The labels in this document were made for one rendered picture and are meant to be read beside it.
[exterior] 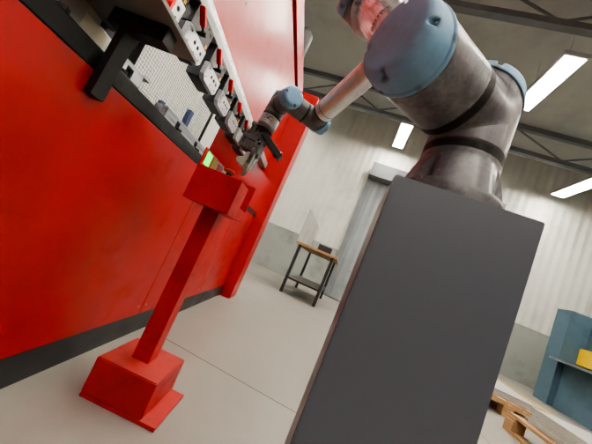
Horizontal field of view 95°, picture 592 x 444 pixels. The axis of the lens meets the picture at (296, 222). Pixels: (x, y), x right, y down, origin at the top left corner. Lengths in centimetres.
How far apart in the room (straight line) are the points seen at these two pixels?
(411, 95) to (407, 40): 6
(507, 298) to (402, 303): 12
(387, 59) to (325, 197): 782
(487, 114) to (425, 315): 29
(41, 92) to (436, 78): 70
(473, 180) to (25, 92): 78
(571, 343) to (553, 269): 258
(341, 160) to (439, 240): 824
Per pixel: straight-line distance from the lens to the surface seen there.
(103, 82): 82
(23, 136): 77
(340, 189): 827
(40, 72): 76
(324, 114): 104
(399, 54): 41
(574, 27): 580
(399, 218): 37
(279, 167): 289
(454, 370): 39
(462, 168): 44
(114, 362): 107
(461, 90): 45
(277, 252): 810
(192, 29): 129
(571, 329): 739
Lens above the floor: 62
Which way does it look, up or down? 7 degrees up
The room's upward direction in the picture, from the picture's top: 23 degrees clockwise
